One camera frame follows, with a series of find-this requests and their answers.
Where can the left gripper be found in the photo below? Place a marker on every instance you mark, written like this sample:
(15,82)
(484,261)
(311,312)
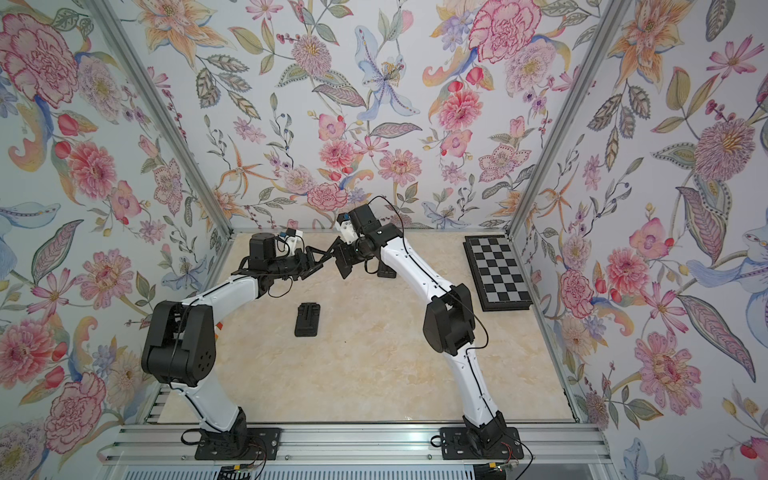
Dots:
(313,262)

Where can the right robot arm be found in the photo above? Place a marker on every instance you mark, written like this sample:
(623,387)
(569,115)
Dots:
(449,320)

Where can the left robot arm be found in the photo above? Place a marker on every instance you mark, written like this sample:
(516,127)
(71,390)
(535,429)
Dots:
(180,347)

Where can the black white chessboard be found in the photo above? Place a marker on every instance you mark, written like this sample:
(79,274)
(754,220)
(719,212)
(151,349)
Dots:
(496,273)

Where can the aluminium front rail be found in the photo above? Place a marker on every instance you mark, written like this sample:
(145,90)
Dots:
(358,444)

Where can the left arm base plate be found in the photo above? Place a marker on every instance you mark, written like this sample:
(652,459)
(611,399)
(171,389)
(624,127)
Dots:
(253,444)

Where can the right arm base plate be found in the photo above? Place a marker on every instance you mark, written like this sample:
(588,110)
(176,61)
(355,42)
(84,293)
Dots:
(463,443)

